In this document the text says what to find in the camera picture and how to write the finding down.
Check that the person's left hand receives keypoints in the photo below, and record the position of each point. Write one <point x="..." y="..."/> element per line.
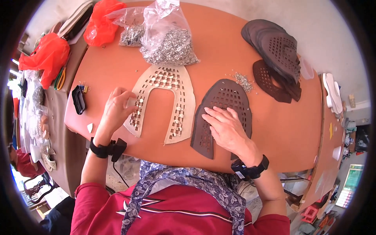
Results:
<point x="113" y="114"/>

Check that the person's right hand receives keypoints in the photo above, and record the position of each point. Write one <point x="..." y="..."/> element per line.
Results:
<point x="230" y="133"/>

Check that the dark brown perforated shoe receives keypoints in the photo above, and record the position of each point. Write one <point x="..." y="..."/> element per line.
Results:
<point x="226" y="94"/>

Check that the beige perforated shoe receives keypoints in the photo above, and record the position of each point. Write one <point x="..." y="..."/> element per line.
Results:
<point x="182" y="97"/>

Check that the small white leather scrap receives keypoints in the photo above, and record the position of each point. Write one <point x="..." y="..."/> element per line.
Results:
<point x="90" y="127"/>

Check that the black wrist band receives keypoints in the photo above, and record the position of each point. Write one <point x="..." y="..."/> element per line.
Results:
<point x="249" y="170"/>
<point x="110" y="149"/>

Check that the black plastic tray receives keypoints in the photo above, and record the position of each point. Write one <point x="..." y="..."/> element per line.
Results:
<point x="78" y="100"/>

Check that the small binder clip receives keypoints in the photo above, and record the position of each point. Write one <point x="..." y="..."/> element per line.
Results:
<point x="84" y="87"/>

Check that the pile of loose silver studs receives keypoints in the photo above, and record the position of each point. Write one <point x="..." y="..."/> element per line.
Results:
<point x="243" y="81"/>

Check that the cluttered cloth-covered side table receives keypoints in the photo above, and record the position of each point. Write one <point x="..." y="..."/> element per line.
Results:
<point x="61" y="138"/>

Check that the green and orange scissors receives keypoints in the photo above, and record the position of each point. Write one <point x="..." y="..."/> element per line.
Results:
<point x="60" y="78"/>

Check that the small clear bag of studs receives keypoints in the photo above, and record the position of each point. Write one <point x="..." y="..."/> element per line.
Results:
<point x="132" y="33"/>

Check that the red plastic bag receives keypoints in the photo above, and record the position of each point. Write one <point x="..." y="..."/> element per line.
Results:
<point x="48" y="57"/>
<point x="101" y="25"/>

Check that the large clear bag of studs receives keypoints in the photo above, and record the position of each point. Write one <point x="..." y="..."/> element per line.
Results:
<point x="170" y="47"/>

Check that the person's body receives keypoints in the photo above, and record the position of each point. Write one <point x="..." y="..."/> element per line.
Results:
<point x="182" y="208"/>

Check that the stack of brown perforated uppers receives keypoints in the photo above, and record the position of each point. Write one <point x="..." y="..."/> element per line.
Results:
<point x="279" y="55"/>

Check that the clear plastic container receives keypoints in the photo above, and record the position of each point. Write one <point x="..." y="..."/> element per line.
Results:
<point x="307" y="69"/>

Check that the yellow paper scrap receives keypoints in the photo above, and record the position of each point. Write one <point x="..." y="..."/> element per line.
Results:
<point x="331" y="130"/>

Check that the stack of flat boards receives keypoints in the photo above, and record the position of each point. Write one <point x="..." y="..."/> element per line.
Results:
<point x="75" y="20"/>

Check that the dark wooden chair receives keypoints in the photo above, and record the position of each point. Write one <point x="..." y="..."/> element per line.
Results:
<point x="36" y="188"/>

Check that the white cup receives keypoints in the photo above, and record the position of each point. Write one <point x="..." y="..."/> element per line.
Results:
<point x="337" y="153"/>

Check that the stack of white shoe soles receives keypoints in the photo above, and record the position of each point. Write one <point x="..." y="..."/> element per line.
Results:
<point x="333" y="92"/>

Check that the red plastic stool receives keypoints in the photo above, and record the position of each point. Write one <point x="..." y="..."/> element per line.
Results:
<point x="310" y="213"/>

